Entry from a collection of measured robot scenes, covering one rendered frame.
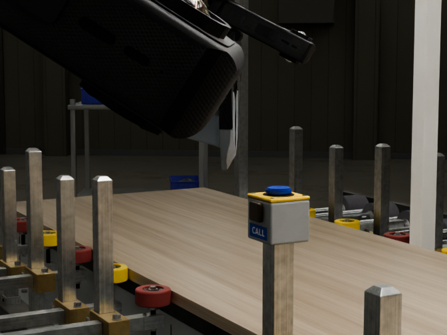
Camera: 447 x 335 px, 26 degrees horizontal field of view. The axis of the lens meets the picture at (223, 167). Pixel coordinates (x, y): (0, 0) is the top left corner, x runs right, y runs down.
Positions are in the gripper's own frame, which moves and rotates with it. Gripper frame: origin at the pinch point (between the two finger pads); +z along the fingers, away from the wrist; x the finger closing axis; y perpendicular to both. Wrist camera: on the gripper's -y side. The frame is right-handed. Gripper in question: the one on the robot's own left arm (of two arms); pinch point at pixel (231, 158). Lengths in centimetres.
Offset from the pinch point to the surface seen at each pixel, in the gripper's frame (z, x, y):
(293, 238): 15.9, -34.1, -5.9
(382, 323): 22.5, -13.1, -18.2
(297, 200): 10.1, -34.5, -6.4
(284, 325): 29.6, -35.3, -4.6
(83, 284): 57, -165, 61
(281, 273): 21.5, -35.0, -4.1
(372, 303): 20.2, -14.2, -16.8
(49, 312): 50, -110, 55
